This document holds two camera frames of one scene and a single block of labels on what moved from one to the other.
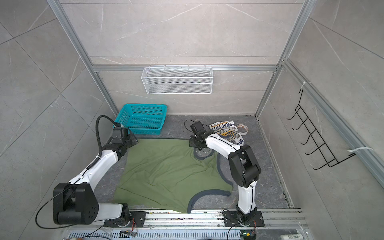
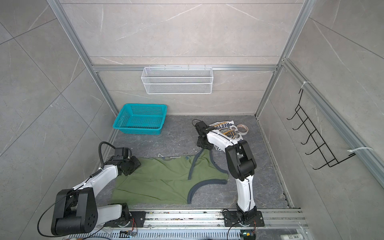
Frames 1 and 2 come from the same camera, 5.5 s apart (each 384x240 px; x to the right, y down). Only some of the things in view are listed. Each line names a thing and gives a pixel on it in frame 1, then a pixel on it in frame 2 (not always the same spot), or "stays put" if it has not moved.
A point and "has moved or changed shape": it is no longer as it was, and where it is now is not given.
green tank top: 166,174 has moved or changed shape
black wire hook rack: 315,135 stays put
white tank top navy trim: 228,132 stays put
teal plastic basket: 143,119 stays put
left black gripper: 133,140 -> 137,164
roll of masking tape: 243,129 stays put
